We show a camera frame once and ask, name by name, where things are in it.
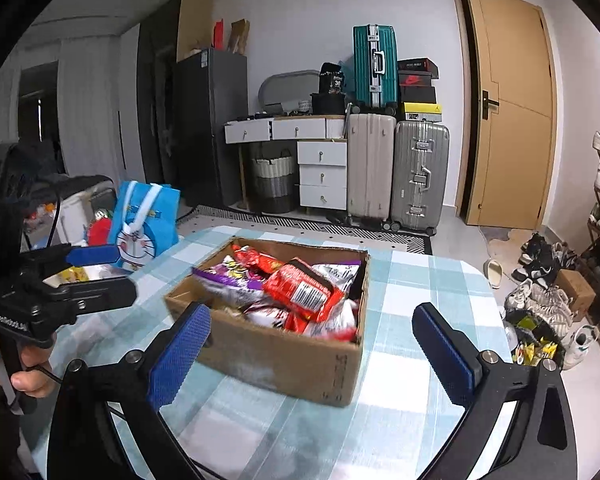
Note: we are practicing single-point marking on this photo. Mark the purple candy bag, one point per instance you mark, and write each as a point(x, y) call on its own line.
point(234, 284)

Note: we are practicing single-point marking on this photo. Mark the red Oreo packet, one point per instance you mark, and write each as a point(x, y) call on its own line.
point(256, 262)

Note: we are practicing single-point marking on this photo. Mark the black trash bag bin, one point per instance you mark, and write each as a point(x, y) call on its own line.
point(531, 340)

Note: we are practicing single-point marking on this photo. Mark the woven laundry basket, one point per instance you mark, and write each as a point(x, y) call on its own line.
point(275, 180)

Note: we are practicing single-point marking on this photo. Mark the person's left hand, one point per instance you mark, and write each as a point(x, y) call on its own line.
point(31, 380)

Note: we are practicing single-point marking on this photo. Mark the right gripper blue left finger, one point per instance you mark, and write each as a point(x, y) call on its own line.
point(173, 352)

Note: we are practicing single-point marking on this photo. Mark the red white snack bag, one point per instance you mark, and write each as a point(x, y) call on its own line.
point(342, 323)

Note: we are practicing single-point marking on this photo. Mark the teal suitcase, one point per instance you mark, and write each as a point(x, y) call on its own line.
point(376, 67)

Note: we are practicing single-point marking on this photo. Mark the blue Doraemon gift bag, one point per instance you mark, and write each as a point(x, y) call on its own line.
point(144, 223)

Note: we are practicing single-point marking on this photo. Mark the wooden door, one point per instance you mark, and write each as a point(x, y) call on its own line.
point(509, 136)

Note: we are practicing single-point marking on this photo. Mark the red cookie packet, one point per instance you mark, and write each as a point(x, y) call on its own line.
point(303, 290)

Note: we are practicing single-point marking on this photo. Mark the black refrigerator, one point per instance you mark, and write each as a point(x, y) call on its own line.
point(210, 90)

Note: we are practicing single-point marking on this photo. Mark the white curtain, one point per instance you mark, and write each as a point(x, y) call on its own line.
point(87, 100)

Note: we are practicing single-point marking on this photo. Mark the stacked shoe boxes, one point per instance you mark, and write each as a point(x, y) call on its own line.
point(418, 96)

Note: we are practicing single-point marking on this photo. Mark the oval mirror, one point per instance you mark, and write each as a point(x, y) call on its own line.
point(283, 92)

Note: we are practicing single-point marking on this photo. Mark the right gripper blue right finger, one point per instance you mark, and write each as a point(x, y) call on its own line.
point(450, 353)

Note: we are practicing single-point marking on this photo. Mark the beige suitcase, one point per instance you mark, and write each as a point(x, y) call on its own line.
point(370, 144)

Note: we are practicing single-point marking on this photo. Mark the patterned floor rug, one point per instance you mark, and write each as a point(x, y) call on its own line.
point(413, 242)

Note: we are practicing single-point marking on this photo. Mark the silver suitcase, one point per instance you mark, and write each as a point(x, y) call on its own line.
point(420, 164)

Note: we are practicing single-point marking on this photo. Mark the white sneaker on floor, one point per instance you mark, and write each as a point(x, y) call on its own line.
point(580, 342)

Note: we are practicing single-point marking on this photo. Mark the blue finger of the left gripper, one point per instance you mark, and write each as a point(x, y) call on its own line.
point(104, 295)
point(93, 255)

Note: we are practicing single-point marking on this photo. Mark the white drawer desk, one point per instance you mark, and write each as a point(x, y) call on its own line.
point(319, 146)

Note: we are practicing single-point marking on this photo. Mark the small cardboard box on floor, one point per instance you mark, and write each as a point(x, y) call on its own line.
point(580, 293)

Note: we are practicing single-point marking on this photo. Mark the SF cardboard box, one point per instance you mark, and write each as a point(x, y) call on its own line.
point(319, 370)

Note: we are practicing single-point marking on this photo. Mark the checkered teal tablecloth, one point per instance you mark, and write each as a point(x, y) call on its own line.
point(399, 416)

